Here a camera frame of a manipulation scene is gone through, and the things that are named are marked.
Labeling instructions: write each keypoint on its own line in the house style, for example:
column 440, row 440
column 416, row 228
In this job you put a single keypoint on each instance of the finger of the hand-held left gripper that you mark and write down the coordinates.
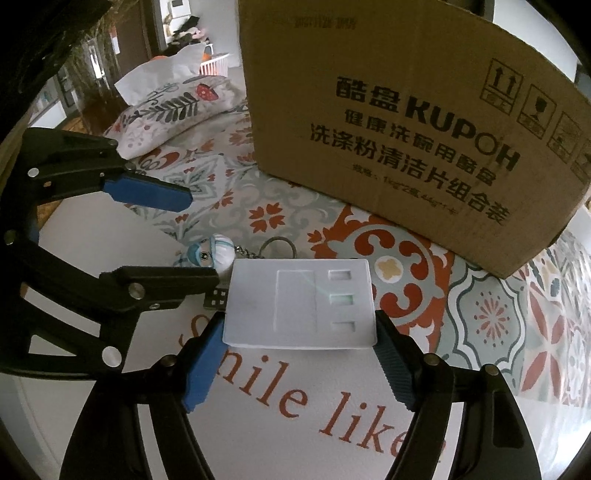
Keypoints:
column 147, row 191
column 161, row 281

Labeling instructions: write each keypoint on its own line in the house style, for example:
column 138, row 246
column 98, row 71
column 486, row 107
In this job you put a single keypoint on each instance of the floral patterned pouch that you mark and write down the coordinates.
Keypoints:
column 175, row 113

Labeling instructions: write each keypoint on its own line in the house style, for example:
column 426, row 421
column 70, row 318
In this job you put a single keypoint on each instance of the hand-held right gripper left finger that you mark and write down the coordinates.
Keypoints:
column 201, row 371

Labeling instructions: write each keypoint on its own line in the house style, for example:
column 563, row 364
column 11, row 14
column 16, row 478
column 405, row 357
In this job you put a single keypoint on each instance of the crumpled white tissue paper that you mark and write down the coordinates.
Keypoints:
column 157, row 76

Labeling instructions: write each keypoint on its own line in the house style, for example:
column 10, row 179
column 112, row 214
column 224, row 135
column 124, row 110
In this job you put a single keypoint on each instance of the white slotted plastic basket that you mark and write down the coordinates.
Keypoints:
column 216, row 64

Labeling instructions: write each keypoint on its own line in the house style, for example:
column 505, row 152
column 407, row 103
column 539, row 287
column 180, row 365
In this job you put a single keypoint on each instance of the white plastic tray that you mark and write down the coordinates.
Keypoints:
column 258, row 304

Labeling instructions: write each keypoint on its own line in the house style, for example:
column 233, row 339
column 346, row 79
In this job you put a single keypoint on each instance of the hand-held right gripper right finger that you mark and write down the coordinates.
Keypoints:
column 397, row 374

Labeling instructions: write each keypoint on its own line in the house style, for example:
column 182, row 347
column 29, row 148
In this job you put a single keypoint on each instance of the colourful tile patterned mat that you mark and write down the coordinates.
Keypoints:
column 286, row 217

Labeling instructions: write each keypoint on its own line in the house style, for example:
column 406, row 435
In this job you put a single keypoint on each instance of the white lettered table mat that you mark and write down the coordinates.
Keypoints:
column 277, row 415

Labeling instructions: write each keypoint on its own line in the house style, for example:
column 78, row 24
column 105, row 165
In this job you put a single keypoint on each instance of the brown cardboard box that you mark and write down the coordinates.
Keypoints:
column 369, row 69

